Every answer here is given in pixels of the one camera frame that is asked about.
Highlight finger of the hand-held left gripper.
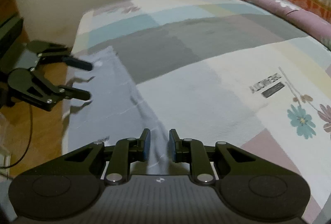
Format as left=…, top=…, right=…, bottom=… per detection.
left=39, top=42, right=93, bottom=71
left=26, top=70, right=91, bottom=112

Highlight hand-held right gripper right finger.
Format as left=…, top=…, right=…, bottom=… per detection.
left=169, top=129, right=259, bottom=186

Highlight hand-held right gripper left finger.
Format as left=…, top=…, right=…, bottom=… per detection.
left=63, top=128, right=151, bottom=186

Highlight grey printed pants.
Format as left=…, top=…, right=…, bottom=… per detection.
left=66, top=46, right=176, bottom=178

